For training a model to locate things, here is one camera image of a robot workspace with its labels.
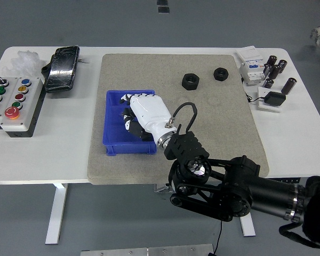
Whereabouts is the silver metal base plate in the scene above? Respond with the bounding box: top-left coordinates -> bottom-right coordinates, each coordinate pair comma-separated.
80,243 -> 214,256

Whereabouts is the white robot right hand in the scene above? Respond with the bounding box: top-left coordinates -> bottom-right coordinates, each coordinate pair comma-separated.
119,92 -> 177,142

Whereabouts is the grey-brown mat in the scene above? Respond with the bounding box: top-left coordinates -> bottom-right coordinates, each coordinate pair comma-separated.
87,53 -> 270,185

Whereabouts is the crumpled clear plastic wrap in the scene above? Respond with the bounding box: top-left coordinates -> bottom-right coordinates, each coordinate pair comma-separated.
1,50 -> 47,79

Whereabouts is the black wrapped foot pedal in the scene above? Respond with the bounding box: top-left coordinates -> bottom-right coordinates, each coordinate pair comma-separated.
41,45 -> 81,94

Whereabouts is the thin black plug cord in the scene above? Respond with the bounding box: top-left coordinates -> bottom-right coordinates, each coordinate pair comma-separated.
243,90 -> 266,104

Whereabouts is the small black hex nut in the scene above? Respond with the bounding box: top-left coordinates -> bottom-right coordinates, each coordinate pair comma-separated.
213,67 -> 229,81

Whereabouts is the black floor cable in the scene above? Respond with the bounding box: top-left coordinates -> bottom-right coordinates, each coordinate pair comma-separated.
207,220 -> 224,256

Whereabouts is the white socket plate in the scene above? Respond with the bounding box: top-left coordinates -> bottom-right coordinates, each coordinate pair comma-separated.
255,86 -> 283,114

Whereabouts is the blue plastic box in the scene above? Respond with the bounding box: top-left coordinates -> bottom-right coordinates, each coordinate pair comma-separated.
102,90 -> 158,157

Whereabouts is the grey emergency-stop control box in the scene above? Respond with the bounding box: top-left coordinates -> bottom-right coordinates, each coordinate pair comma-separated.
0,77 -> 46,139

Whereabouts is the white circuit breaker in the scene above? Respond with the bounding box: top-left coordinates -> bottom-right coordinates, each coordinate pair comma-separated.
235,46 -> 266,86

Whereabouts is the white table leg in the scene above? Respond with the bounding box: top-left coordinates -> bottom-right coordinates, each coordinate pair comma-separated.
239,215 -> 256,237
45,183 -> 69,245

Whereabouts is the large black hex nut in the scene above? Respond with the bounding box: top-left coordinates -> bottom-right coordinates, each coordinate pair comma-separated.
181,73 -> 201,92

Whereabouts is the silver metal table bracket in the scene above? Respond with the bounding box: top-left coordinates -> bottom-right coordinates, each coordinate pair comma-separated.
153,182 -> 174,193

